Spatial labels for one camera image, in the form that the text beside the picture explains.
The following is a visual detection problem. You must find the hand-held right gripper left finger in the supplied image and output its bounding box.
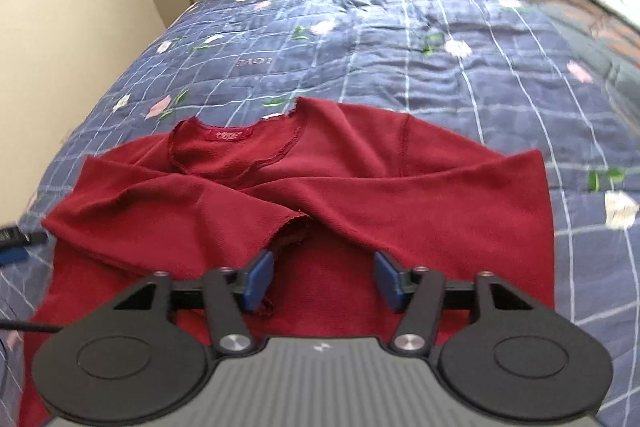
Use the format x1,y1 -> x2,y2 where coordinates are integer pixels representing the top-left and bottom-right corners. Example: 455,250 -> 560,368
112,251 -> 276,355

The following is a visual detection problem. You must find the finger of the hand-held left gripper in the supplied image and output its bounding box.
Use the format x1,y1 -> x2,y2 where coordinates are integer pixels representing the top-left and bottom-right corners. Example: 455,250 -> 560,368
0,226 -> 49,265

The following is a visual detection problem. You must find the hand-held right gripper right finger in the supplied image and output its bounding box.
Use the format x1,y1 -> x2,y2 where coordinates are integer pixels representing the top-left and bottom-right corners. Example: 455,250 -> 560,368
372,251 -> 536,355

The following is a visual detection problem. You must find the red shirt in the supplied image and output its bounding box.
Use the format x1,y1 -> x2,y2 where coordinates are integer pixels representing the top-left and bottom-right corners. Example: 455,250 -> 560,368
20,97 -> 556,413

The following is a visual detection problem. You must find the blue plaid floral quilt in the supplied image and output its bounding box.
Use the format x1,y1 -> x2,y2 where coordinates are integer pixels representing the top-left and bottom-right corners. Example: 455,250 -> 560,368
0,0 -> 640,427

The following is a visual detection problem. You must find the brown patterned blanket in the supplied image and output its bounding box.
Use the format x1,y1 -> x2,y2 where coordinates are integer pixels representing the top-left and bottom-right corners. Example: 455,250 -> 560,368
500,0 -> 640,72

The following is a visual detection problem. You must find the black cable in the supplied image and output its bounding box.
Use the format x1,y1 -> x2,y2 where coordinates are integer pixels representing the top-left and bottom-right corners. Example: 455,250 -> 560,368
0,319 -> 64,334

